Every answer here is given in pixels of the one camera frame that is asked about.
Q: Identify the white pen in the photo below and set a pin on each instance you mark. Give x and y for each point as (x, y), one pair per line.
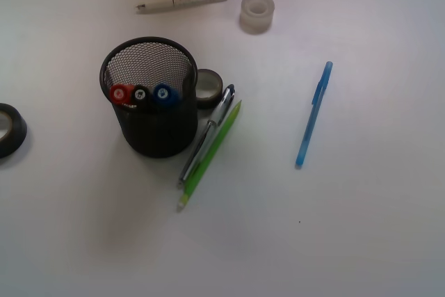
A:
(168, 5)

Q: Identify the black mesh pen holder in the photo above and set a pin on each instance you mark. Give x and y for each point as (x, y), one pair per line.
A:
(148, 61)

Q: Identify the black electrical tape roll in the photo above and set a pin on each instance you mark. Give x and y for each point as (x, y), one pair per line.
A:
(16, 130)

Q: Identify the red cap marker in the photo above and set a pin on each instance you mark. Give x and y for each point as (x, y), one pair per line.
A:
(121, 94)

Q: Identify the blue cap marker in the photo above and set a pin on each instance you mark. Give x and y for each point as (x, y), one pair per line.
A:
(165, 96)

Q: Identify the clear tape roll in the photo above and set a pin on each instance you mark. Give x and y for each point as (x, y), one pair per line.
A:
(256, 16)

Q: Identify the silver black pen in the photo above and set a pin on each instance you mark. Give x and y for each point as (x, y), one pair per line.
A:
(207, 134)

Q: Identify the light blue pen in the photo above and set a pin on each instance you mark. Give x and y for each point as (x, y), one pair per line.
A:
(316, 103)

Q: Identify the dark tape roll behind holder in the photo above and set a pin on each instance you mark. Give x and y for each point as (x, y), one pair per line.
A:
(208, 89)

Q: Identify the black cap marker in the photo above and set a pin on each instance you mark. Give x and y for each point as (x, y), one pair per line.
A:
(141, 97)

